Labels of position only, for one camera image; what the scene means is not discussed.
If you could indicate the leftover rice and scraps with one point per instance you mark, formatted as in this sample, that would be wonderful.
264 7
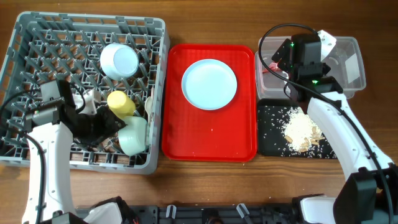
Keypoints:
301 132

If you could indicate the red ketchup sachet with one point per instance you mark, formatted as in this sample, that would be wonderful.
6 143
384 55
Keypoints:
273 66

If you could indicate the light blue plate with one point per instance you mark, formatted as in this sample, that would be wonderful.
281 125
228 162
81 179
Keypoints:
209 84

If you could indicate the light green bowl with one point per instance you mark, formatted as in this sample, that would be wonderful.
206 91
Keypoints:
132 137

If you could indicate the light blue small bowl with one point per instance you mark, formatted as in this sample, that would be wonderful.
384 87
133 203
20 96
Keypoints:
118 61

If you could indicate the yellow plastic cup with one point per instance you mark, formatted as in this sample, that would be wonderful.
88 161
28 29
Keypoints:
120 104

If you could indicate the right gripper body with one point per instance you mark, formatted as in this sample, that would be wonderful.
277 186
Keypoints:
293 76

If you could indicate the black plastic waste tray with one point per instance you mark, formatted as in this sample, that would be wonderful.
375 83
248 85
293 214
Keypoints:
271 115

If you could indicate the clear plastic storage bin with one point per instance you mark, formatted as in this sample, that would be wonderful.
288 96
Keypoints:
346 65

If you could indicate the red plastic serving tray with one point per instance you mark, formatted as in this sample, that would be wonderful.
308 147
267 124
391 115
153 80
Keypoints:
228 134

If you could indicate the white plastic fork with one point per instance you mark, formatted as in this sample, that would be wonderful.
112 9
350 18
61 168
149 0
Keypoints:
152 91

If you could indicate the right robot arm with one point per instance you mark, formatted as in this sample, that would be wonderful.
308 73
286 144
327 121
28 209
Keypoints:
369 194

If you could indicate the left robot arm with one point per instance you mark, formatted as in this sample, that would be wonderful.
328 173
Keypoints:
51 129

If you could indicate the grey plastic dishwasher rack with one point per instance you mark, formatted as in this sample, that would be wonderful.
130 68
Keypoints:
46 46

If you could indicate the white plastic spoon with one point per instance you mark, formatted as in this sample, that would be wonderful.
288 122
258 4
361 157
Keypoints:
148 108

